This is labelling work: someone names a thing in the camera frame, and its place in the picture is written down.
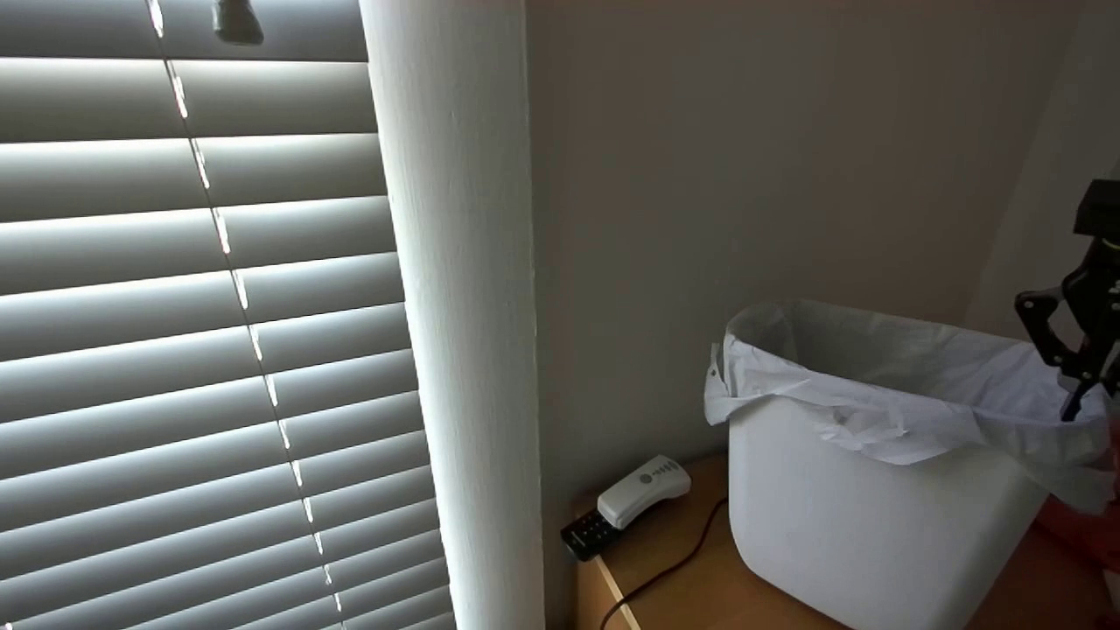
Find white plastic waste bin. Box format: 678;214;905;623
716;399;1049;630

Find black cable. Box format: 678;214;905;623
600;497;727;630

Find white plastic bin liner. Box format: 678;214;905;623
702;300;1114;515

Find black flat remote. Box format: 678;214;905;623
559;510;617;560

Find white horizontal window blinds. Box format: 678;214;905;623
0;0;454;630

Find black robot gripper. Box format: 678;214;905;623
1015;179;1120;421

